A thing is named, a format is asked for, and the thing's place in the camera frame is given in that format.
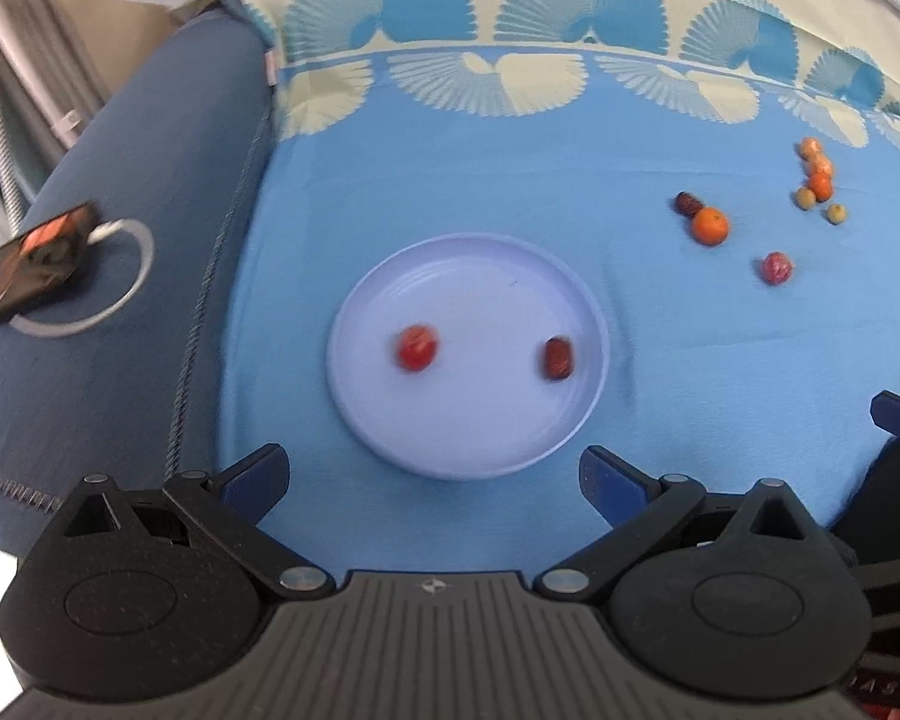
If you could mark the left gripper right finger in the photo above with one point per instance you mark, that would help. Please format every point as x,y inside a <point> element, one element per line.
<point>643,513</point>

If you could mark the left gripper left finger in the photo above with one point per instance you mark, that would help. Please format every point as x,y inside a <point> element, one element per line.
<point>222,511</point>

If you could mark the pink red fruit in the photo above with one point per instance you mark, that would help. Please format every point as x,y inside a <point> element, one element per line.
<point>776,269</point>

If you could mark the yellow-green longan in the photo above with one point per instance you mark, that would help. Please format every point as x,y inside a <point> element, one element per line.
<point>836,214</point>
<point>804,198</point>

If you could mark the orange tangerine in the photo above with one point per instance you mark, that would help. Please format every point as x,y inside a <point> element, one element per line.
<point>710,226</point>

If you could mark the dark red jujube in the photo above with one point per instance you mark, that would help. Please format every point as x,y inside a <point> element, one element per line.
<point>687,205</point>
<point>558,358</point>

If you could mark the peeled tangerine piece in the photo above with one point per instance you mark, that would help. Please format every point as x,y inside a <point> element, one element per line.
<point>810,148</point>
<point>819,164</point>

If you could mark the dark red jujube on plate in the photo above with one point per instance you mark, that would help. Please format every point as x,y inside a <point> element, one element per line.
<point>558,358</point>

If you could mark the blue sofa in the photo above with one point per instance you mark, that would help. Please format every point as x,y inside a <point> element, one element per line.
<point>134,394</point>

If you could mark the light blue round plate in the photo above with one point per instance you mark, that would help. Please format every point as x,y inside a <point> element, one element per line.
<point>484,407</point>

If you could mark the red cherry tomato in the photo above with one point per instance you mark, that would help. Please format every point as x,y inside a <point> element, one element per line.
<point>417,347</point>

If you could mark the small orange kumquat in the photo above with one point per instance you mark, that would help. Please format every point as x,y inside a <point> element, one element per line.
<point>820,184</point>

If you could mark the black smartphone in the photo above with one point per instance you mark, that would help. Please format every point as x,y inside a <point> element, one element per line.
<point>37,264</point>

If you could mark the blue fan-pattern sofa cover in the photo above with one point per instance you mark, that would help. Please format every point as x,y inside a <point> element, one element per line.
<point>571,125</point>

